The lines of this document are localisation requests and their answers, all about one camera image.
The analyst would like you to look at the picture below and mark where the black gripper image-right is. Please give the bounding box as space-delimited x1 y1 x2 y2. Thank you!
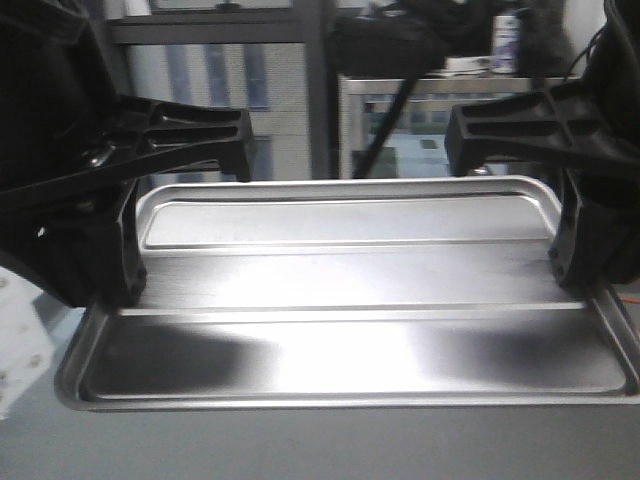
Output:
445 80 639 288

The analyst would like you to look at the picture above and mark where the white bottle on shelf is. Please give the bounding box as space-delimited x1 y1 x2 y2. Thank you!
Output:
492 13 521 74

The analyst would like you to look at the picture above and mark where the silver metal tray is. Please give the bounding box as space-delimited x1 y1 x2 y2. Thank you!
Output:
55 176 639 412

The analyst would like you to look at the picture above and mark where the black cable image-right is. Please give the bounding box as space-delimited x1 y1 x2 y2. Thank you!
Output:
334 1 494 179

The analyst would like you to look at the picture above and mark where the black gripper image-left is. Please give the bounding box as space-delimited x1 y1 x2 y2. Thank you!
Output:
1 94 255 307

